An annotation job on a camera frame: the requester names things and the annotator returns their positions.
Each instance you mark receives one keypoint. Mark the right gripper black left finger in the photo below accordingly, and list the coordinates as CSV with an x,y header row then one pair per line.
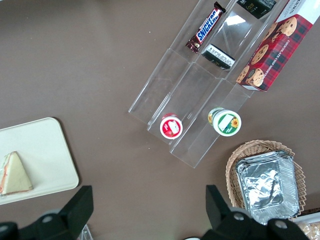
x,y
80,207

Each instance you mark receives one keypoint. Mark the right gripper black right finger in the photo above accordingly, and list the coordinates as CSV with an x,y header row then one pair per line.
x,y
216,207

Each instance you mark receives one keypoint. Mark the triangular sandwich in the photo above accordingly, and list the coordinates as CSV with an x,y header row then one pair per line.
x,y
17,172

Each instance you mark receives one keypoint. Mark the light oval wicker basket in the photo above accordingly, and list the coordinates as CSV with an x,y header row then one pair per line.
x,y
232,170

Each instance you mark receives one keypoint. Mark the aluminium foil tray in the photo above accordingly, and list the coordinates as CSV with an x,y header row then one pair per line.
x,y
265,185

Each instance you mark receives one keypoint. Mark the beige rectangular tray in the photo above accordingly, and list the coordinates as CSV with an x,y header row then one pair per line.
x,y
40,150

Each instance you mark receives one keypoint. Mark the white rectangular snack bin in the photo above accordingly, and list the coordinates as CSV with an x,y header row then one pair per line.
x,y
297,219

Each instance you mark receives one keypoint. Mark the green lid yogurt cup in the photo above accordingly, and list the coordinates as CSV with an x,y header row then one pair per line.
x,y
226,123

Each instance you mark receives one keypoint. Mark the red lid yogurt cup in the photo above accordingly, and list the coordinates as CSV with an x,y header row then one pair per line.
x,y
171,127

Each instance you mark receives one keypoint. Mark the clear bag of crackers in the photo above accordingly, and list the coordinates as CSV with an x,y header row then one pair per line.
x,y
311,231

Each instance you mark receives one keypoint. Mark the clear acrylic stepped display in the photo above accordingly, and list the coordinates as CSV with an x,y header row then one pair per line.
x,y
200,82

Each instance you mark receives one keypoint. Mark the small black box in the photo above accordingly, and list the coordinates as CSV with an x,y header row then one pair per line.
x,y
218,57
257,7

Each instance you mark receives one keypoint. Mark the red tartan cookie box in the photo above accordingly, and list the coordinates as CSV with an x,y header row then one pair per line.
x,y
277,52

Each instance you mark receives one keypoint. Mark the Snickers chocolate bar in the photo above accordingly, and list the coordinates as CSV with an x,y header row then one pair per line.
x,y
206,28

